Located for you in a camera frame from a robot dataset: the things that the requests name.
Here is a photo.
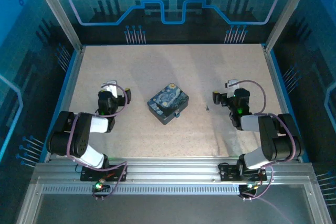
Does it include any starry night printed box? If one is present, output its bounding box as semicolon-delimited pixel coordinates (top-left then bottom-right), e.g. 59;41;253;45
147;82;190;126

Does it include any small lit circuit board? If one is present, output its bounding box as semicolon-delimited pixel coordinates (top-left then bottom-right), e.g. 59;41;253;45
238;182;259;196
92;181;111;195

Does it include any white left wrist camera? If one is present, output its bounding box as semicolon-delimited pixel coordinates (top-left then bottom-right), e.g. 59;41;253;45
101;80;119;99

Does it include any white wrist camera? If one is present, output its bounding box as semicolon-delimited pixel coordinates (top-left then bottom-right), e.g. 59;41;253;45
101;80;119;99
224;79;240;97

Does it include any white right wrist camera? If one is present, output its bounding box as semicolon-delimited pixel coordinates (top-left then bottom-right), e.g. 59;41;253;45
224;79;240;97

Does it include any aluminium side rail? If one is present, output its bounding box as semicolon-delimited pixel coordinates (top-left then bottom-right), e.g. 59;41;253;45
44;45;87;162
261;43;310;162

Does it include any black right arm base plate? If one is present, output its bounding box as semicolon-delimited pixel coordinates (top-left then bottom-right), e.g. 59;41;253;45
218;162;268;183

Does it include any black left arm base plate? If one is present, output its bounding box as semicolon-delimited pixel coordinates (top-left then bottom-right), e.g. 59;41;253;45
80;164;129;182

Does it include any aluminium cross rail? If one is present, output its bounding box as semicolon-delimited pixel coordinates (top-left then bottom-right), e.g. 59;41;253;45
33;157;316;184

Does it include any aluminium frame post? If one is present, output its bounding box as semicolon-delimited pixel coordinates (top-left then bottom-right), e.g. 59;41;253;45
264;0;317;51
29;0;85;51

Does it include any slotted grey cable duct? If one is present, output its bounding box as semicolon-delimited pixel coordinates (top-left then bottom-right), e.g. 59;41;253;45
41;185;263;194

